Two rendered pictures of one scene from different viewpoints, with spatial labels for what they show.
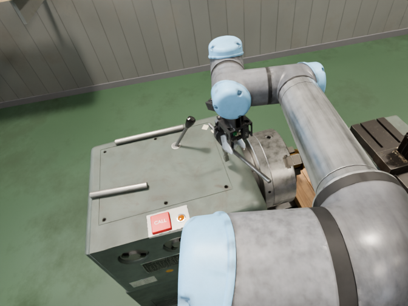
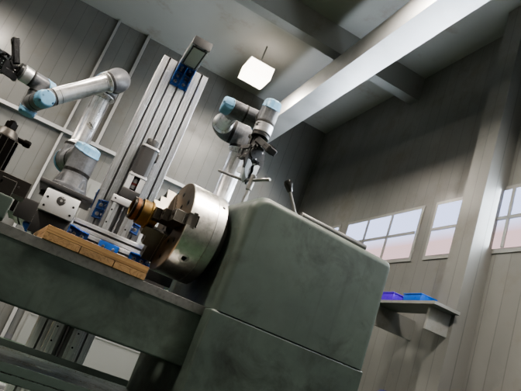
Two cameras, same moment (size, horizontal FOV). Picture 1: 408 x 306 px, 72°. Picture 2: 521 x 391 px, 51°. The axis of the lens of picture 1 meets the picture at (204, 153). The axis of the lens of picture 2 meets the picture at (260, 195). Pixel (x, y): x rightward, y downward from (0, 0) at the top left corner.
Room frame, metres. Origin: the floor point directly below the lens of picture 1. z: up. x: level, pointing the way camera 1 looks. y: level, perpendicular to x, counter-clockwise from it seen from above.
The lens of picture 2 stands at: (2.48, -0.64, 0.72)
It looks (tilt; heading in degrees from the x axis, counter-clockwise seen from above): 18 degrees up; 162
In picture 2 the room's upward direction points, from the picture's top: 21 degrees clockwise
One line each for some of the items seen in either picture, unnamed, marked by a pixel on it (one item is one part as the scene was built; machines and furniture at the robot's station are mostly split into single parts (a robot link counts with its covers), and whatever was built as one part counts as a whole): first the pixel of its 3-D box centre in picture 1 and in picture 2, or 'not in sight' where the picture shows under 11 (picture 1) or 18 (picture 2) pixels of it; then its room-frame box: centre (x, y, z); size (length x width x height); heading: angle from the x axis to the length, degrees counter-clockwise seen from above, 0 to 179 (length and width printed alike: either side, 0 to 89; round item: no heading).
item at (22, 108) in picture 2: not in sight; (32, 103); (0.02, -0.94, 1.46); 0.11 x 0.08 x 0.11; 20
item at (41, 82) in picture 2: not in sight; (41, 85); (0.00, -0.94, 1.56); 0.11 x 0.08 x 0.09; 110
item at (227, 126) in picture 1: (232, 118); (253, 148); (0.56, -0.09, 1.52); 0.09 x 0.08 x 0.12; 20
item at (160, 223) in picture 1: (161, 223); not in sight; (0.44, 0.17, 1.26); 0.06 x 0.06 x 0.02; 5
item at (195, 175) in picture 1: (177, 199); (276, 282); (0.65, 0.14, 1.06); 0.59 x 0.48 x 0.39; 95
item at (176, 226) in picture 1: (170, 224); not in sight; (0.45, 0.15, 1.23); 0.13 x 0.08 x 0.06; 95
